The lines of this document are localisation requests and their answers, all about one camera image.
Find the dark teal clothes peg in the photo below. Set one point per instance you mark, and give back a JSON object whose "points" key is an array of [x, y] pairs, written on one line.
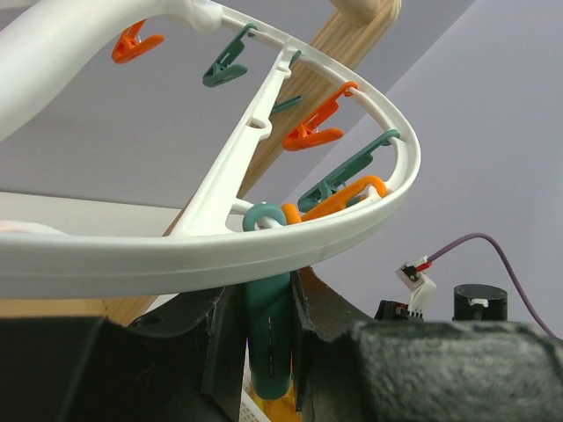
{"points": [[267, 307]]}

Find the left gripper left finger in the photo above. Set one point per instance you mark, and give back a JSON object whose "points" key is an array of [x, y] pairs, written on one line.
{"points": [[181, 362]]}

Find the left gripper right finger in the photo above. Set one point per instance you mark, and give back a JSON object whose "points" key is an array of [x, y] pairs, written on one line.
{"points": [[350, 367]]}

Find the bright yellow cloth sock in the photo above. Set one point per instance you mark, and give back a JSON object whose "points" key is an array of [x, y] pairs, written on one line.
{"points": [[279, 410]]}

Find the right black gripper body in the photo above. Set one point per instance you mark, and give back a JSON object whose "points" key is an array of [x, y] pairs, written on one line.
{"points": [[392, 311]]}

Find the orange peg on hanger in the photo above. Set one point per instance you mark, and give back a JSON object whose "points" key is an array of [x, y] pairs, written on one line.
{"points": [[306, 134]]}

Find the orange clothes peg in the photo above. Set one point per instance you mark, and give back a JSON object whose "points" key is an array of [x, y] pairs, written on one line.
{"points": [[335, 203]]}

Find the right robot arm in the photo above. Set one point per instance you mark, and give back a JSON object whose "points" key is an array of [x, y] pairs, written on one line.
{"points": [[471, 302]]}

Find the teal peg on hanger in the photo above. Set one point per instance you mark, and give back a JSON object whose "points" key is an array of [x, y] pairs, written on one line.
{"points": [[224, 69]]}

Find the white round clip hanger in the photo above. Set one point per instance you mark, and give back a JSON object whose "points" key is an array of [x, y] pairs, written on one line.
{"points": [[43, 50]]}

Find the wooden hanger rack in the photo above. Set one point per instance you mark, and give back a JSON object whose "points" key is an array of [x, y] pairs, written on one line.
{"points": [[344, 38]]}

